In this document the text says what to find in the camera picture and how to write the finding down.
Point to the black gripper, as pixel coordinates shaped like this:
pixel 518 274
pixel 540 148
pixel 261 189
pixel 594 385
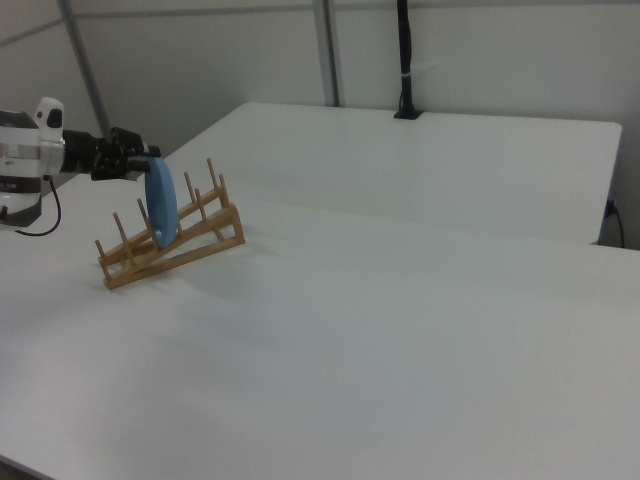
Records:
pixel 110 155

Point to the blue round plate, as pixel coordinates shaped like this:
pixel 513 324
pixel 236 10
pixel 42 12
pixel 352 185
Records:
pixel 162 205

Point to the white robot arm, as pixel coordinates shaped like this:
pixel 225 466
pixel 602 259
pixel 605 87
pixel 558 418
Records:
pixel 25 155

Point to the wooden plate rack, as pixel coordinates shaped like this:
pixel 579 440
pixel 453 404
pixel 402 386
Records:
pixel 175 261

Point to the black pole with white band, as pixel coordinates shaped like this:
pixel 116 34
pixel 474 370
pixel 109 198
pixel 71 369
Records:
pixel 406 50

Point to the grey metal partition post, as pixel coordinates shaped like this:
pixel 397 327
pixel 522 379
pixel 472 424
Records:
pixel 330 50
pixel 82 60

